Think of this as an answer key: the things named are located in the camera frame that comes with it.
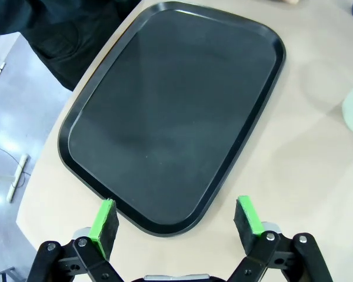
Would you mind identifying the person in black shirt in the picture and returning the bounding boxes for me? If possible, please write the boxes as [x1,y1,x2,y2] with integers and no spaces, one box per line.
[0,0,142,92]

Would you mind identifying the thin black floor cable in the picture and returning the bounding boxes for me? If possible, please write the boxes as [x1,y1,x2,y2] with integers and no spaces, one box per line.
[0,142,31,189]

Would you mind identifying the white power strip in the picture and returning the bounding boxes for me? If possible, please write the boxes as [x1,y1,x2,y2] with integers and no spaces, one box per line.
[6,153,29,203]

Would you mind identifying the black plastic tray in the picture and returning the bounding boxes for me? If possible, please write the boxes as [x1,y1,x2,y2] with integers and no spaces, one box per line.
[57,1,287,238]

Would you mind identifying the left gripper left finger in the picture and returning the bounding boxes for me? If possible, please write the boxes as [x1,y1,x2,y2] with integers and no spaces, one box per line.
[28,199,127,282]

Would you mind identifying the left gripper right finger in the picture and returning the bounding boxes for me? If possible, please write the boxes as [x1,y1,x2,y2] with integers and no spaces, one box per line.
[226,195,335,282]

